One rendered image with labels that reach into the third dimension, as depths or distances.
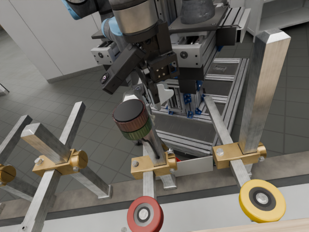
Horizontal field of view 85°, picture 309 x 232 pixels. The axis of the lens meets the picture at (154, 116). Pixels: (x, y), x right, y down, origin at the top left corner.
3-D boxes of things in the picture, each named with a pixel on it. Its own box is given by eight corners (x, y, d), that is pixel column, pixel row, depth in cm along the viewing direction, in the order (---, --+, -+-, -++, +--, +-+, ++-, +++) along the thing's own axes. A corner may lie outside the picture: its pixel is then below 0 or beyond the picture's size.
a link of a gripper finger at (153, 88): (163, 105, 41) (153, 73, 34) (157, 107, 40) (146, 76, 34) (155, 95, 44) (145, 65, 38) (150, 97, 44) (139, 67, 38)
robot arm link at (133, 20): (117, 13, 27) (107, 7, 32) (127, 42, 30) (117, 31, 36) (159, -4, 27) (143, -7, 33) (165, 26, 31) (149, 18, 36)
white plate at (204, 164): (144, 180, 65) (135, 168, 58) (212, 169, 62) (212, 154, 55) (144, 182, 65) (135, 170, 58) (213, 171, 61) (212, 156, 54)
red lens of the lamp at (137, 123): (118, 111, 33) (114, 102, 32) (148, 104, 33) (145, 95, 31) (115, 134, 29) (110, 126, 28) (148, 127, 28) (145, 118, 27)
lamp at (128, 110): (146, 159, 47) (115, 101, 32) (167, 156, 46) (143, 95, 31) (147, 180, 42) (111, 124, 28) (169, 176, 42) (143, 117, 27)
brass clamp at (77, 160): (51, 162, 54) (40, 153, 50) (90, 154, 52) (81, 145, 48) (43, 181, 49) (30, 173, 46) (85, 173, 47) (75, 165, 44)
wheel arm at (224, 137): (203, 103, 71) (203, 95, 68) (211, 101, 71) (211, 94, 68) (250, 223, 40) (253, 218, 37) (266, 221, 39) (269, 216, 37)
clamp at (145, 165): (136, 165, 57) (131, 158, 53) (176, 158, 55) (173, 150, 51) (135, 182, 53) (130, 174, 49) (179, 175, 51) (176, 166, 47)
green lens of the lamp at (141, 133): (123, 119, 35) (119, 112, 34) (151, 113, 34) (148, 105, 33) (121, 143, 31) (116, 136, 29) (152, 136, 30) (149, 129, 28)
